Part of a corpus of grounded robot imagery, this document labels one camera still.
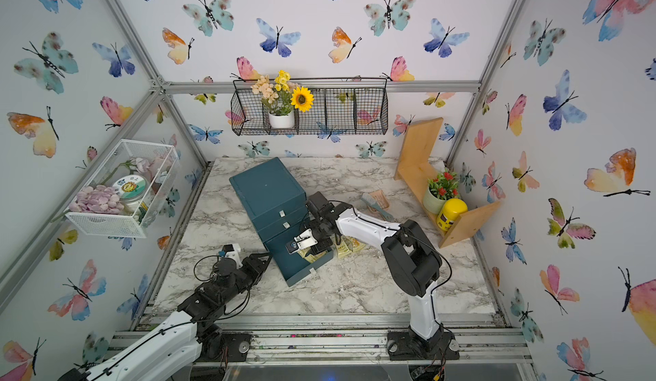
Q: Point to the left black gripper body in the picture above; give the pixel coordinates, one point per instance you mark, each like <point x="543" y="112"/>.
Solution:
<point x="245" y="278"/>

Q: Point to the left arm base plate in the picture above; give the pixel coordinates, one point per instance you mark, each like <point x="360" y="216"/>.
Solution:
<point x="227" y="347"/>

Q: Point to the yellow cookie packet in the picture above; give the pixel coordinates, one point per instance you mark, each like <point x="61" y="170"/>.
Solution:
<point x="310" y="257"/>
<point x="343" y="249"/>
<point x="355" y="245"/>

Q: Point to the teal bottom drawer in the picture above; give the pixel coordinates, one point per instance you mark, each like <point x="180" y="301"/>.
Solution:
<point x="293" y="267"/>

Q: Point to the green pot red flowers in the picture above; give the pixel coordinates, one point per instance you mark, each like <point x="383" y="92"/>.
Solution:
<point x="440" y="189"/>

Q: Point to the yellow canister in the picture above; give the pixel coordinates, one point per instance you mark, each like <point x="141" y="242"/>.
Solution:
<point x="450" y="212"/>

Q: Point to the black wire wall basket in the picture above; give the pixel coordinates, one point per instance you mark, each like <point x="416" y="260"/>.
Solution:
<point x="341" y="107"/>

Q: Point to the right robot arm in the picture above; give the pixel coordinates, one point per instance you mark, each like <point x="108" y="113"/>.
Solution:
<point x="413" y="261"/>

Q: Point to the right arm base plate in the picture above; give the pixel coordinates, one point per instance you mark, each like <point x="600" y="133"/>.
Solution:
<point x="407" y="345"/>

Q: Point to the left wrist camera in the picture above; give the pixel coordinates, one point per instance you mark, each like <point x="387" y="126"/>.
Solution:
<point x="231" y="251"/>

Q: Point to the wooden zigzag shelf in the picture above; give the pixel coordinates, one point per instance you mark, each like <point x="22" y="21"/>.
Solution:
<point x="415" y="170"/>

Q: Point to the teal brush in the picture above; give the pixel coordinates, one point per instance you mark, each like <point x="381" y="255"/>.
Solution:
<point x="378" y="203"/>

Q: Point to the white pot with flowers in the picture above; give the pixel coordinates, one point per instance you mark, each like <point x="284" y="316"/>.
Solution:
<point x="283" y="99"/>

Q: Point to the pink artificial flowers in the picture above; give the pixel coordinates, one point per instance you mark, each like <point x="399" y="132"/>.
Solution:
<point x="97" y="200"/>

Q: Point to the round green tin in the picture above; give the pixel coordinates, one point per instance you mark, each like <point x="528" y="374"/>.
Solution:
<point x="130" y="188"/>

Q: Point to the white wire wall basket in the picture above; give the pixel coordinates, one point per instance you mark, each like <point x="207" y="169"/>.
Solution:
<point x="159" y="164"/>

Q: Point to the teal drawer cabinet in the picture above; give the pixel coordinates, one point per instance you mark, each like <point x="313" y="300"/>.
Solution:
<point x="271" y="196"/>

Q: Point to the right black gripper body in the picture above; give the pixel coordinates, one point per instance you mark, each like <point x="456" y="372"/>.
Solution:
<point x="319" y="234"/>

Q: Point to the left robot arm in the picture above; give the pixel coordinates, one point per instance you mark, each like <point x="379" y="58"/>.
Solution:
<point x="189" y="333"/>

